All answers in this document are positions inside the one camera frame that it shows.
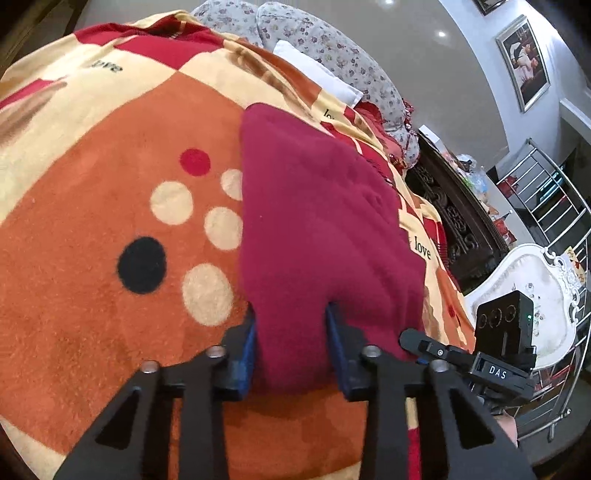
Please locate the large floral pillow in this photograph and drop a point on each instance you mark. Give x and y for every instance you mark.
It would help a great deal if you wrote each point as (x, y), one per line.
(341, 55)

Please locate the white pillow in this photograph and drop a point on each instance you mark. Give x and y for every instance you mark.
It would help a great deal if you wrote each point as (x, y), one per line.
(318, 74)

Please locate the carved dark wooden nightstand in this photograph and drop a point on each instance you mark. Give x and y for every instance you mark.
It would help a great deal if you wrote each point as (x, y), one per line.
(457, 221)

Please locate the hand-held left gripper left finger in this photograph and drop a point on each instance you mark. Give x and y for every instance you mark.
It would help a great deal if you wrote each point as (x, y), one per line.
(249, 355)

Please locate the dark red fleece garment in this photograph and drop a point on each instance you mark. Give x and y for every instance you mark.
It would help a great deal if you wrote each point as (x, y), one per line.
(323, 230)

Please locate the person's right forearm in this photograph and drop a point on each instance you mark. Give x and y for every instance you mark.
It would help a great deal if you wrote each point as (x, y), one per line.
(510, 429)

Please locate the white ornate chair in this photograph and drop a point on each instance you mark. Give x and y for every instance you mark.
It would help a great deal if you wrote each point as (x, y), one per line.
(521, 272)

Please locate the red frilled cushion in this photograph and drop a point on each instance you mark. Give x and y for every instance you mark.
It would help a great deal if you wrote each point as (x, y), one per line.
(388, 129)

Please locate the metal tube rack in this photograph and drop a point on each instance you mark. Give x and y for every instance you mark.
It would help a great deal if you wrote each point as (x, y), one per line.
(554, 194)

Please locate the printed orange red blanket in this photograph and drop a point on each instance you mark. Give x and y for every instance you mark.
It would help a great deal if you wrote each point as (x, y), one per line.
(92, 277)

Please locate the small floral pillow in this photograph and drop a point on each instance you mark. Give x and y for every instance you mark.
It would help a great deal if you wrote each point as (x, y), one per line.
(226, 18)

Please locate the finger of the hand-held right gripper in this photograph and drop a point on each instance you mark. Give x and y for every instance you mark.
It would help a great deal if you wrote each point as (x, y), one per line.
(434, 348)

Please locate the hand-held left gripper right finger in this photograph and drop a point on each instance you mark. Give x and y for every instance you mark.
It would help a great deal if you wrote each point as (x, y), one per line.
(333, 350)

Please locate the pile of nightstand clutter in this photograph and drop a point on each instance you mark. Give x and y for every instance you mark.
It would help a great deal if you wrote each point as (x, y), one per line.
(480, 184)

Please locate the grey framed wedding picture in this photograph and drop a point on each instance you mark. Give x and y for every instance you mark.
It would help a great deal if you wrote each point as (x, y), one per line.
(524, 60)

